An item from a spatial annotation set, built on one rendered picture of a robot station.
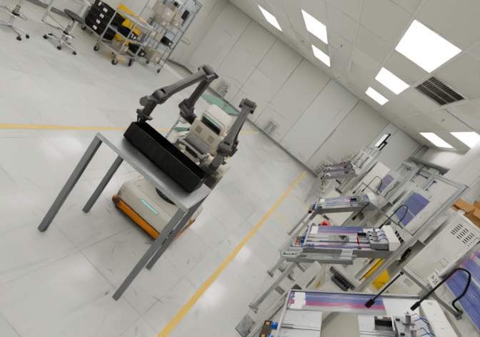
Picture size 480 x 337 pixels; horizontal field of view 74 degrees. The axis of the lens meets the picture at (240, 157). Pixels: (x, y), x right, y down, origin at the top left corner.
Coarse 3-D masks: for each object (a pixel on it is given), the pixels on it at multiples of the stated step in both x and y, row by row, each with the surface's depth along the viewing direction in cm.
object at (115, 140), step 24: (96, 144) 188; (120, 144) 191; (144, 168) 186; (96, 192) 240; (168, 192) 182; (192, 192) 201; (48, 216) 203; (168, 240) 232; (144, 264) 191; (120, 288) 197
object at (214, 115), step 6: (210, 108) 244; (216, 108) 245; (204, 114) 241; (210, 114) 241; (216, 114) 242; (222, 114) 244; (204, 120) 246; (210, 120) 241; (216, 120) 240; (222, 120) 241; (228, 120) 243; (210, 126) 247; (216, 126) 242; (222, 126) 239; (228, 126) 248; (216, 132) 247; (222, 132) 247
